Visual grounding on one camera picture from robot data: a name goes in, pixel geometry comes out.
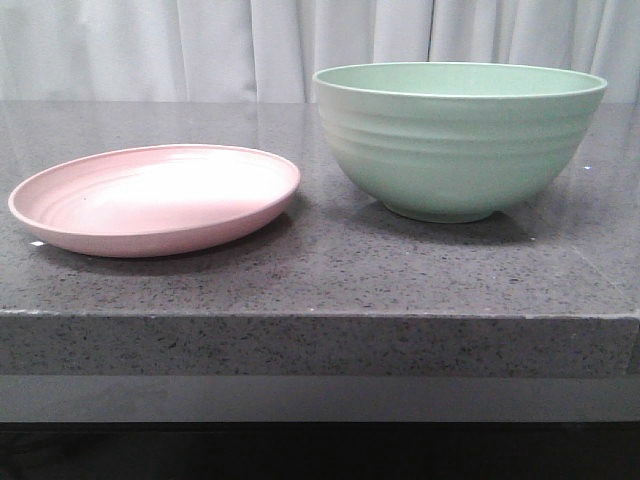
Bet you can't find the white curtain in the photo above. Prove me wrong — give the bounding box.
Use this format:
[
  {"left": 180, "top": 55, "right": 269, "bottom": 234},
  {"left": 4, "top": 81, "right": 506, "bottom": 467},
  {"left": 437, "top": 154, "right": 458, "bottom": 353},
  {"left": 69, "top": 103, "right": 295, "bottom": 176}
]
[{"left": 1, "top": 1, "right": 639, "bottom": 103}]

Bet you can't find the pink plate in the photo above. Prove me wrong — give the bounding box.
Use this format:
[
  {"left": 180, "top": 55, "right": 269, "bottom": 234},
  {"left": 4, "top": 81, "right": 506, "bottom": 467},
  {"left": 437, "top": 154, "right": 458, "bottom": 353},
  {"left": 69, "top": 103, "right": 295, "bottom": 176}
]
[{"left": 8, "top": 144, "right": 301, "bottom": 258}]

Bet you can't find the green ribbed bowl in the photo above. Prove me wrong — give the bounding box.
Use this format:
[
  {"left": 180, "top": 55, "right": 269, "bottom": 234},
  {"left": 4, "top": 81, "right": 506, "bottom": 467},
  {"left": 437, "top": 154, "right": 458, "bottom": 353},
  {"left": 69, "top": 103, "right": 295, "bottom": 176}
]
[{"left": 313, "top": 62, "right": 607, "bottom": 223}]

